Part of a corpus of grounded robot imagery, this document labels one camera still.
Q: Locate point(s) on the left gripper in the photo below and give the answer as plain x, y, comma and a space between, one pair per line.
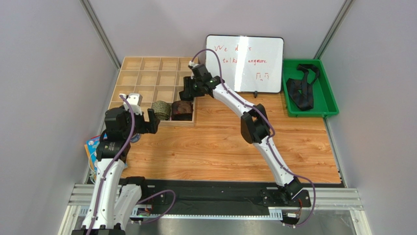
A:
151, 121

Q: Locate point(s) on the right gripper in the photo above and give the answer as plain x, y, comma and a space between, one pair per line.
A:
188, 89

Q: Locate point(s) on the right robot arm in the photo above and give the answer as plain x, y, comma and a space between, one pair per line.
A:
254, 125

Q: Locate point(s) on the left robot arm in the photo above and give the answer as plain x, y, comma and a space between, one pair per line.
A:
110, 163

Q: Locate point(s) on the green patterned rolled tie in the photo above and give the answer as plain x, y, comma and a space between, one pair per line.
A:
162, 110

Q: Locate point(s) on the brown red rolled tie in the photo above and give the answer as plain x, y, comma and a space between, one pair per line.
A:
182, 110

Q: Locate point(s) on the wooden compartment organizer box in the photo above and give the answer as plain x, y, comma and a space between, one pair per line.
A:
155, 78

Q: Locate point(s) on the blue children's book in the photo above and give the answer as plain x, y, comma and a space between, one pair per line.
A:
96, 142

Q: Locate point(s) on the red children's book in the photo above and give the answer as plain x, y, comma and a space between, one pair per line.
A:
90, 148

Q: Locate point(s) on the white whiteboard with red writing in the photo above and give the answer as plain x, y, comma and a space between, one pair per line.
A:
246, 63

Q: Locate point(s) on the dark striped tie in bin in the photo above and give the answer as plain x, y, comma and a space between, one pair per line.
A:
299, 90

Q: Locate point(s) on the green plastic bin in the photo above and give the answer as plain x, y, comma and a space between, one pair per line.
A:
324, 101

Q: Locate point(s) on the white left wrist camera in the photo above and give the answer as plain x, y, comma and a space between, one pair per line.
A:
132, 101

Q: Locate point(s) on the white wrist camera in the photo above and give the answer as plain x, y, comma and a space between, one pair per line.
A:
132, 101
195, 69

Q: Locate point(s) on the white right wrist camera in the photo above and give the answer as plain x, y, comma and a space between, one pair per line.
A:
195, 69

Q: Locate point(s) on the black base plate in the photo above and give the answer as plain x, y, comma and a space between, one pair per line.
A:
179, 197

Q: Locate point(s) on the aluminium frame rail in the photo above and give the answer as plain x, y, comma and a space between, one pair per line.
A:
340, 212

